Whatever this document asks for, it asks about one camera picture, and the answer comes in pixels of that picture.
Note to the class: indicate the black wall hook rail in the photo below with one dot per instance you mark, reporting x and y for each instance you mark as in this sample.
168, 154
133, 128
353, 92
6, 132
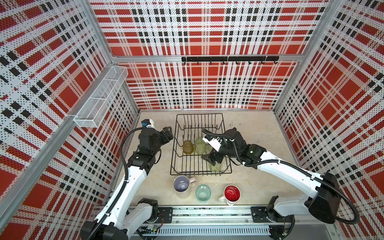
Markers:
260, 59

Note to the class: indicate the black wire dish rack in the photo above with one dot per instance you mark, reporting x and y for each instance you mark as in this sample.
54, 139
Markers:
189, 127

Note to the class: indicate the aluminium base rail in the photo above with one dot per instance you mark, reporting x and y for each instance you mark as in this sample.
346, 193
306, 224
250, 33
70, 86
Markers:
150, 221

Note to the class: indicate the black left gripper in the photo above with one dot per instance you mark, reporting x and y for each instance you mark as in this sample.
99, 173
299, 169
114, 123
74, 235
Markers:
169, 134

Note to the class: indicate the green ribbed glass cup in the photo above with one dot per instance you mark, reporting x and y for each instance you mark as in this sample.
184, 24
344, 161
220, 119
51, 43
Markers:
200, 146

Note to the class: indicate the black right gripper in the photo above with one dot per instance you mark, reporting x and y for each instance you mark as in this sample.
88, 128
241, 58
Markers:
210, 159

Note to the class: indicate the amber textured glass cup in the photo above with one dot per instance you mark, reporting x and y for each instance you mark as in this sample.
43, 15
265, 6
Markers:
188, 147

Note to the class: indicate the teal glass cup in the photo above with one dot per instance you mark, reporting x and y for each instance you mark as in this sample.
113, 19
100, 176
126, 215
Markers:
203, 193

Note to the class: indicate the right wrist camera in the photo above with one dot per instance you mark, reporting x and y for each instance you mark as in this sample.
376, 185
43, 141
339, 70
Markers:
215, 141

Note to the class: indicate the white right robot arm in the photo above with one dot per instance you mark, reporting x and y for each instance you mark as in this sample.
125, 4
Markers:
318, 199

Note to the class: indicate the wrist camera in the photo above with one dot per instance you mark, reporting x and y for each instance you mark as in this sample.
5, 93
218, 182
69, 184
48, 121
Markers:
148, 123
215, 141

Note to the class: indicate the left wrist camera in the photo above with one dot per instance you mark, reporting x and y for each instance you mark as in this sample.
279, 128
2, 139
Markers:
148, 123

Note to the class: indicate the red interior white mug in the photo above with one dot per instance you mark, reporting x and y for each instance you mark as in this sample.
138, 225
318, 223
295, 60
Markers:
231, 195

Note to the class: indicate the white wire wall basket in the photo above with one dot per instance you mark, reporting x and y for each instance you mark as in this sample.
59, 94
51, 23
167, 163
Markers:
95, 108

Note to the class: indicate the clear green glass tumbler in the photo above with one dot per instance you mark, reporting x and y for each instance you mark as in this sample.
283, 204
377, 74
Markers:
215, 168

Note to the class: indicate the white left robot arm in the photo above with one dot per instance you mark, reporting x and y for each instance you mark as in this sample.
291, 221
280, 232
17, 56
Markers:
129, 186

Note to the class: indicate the lavender ceramic mug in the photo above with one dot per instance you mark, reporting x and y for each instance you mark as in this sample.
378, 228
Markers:
183, 185

